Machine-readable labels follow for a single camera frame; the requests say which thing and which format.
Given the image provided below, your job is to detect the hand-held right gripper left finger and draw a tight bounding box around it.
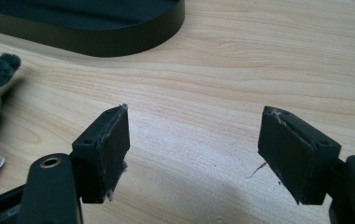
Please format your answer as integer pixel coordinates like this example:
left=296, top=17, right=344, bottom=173
left=16, top=103, right=132, bottom=224

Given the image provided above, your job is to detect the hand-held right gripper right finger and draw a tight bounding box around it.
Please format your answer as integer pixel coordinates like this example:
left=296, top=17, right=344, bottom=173
left=257, top=105, right=355, bottom=224

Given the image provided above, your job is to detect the black oval tray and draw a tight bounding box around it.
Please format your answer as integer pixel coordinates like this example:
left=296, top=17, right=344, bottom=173
left=0, top=0, right=186, bottom=58

